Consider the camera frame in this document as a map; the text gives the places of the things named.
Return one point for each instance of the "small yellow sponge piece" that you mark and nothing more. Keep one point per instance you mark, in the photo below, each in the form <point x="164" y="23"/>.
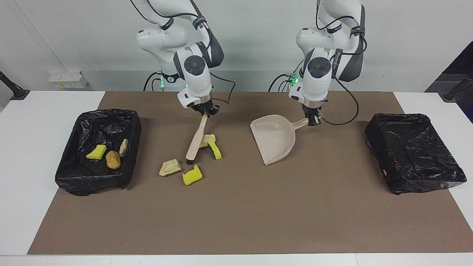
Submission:
<point x="97" y="152"/>

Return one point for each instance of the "large yellow sponge piece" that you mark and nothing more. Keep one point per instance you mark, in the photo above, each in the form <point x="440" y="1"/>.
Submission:
<point x="192" y="176"/>

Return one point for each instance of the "tan foam chunk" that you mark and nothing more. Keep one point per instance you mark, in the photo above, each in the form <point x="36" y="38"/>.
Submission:
<point x="208" y="139"/>

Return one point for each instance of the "ridged beige foam chunk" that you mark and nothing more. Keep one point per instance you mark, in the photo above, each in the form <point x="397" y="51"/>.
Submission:
<point x="123" y="147"/>

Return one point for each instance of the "white wall socket box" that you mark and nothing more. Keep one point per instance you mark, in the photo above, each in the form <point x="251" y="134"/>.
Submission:
<point x="68" y="80"/>

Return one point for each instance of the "dark background furniture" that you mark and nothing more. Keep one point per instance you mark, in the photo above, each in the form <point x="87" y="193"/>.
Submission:
<point x="462" y="62"/>

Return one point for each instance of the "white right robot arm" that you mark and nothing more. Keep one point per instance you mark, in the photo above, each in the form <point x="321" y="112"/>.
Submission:
<point x="196" y="85"/>

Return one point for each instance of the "bin with smooth black bag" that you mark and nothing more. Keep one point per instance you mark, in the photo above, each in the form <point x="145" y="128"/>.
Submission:
<point x="410" y="155"/>

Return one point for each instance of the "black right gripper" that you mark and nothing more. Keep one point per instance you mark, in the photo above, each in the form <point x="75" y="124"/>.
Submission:
<point x="207" y="107"/>

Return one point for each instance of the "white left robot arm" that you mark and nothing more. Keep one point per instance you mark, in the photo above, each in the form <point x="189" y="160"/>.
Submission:
<point x="317" y="85"/>

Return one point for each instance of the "black stand foot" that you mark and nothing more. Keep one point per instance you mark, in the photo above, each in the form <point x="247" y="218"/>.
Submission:
<point x="452" y="96"/>
<point x="18" y="94"/>

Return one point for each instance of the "pale beige foam chunk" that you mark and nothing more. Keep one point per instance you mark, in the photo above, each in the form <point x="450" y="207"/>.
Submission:
<point x="170" y="168"/>

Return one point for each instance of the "beige hand brush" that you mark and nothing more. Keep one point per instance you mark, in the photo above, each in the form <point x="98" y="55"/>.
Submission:
<point x="196" y="142"/>

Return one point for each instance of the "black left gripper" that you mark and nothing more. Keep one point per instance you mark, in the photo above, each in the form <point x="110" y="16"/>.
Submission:
<point x="311" y="111"/>

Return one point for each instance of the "brown oval bread lump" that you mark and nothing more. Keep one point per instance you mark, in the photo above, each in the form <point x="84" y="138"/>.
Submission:
<point x="113" y="160"/>

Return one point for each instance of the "beige plastic dustpan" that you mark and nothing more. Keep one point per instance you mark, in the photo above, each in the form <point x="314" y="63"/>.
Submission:
<point x="275" y="140"/>

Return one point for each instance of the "yellow green scrub sponge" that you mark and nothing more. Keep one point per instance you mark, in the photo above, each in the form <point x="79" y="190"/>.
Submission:
<point x="216" y="152"/>

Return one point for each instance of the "bin with crumpled black bag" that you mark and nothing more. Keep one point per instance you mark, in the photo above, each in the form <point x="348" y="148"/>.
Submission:
<point x="96" y="181"/>

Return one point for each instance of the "brown table mat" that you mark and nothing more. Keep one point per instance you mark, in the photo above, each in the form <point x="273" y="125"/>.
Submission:
<point x="221" y="229"/>

